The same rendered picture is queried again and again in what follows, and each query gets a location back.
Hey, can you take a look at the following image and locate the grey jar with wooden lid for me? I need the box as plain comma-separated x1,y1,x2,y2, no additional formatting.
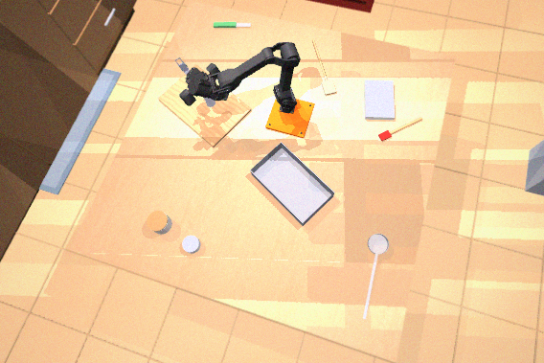
147,211,172,235

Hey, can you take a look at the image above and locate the short grey cylinder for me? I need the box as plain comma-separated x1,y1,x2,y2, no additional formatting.
182,236,201,254

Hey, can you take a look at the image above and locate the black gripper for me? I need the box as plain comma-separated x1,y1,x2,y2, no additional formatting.
179,63,220,106

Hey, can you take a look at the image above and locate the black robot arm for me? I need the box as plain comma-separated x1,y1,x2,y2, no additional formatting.
185,42,301,114

